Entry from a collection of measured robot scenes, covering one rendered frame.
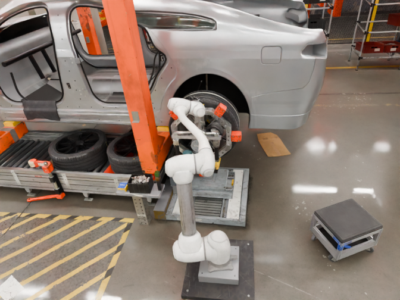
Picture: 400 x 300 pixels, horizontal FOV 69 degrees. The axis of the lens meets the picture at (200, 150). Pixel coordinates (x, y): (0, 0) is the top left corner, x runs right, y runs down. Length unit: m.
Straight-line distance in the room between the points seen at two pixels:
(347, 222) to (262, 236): 0.75
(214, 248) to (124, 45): 1.57
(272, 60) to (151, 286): 2.15
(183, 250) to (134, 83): 1.30
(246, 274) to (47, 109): 2.69
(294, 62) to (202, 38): 0.81
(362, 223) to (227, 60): 1.75
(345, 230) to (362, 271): 0.40
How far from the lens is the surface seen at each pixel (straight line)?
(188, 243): 2.03
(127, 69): 2.36
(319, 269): 2.77
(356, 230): 2.67
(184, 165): 1.82
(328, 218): 2.69
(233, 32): 2.64
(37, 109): 3.76
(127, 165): 3.13
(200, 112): 2.21
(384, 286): 2.86
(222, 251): 2.07
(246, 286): 2.25
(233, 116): 2.60
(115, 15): 2.28
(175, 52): 2.75
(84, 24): 5.65
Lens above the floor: 2.23
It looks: 34 degrees down
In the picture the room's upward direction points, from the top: 5 degrees counter-clockwise
